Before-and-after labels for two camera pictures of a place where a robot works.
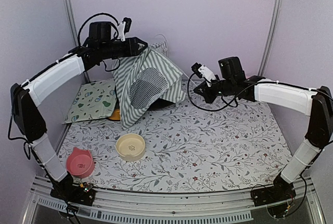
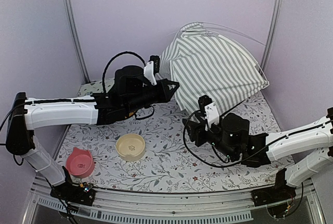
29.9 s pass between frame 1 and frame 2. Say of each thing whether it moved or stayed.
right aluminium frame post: stayed
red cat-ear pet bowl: stayed
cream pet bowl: stayed
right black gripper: moved
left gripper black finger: moved
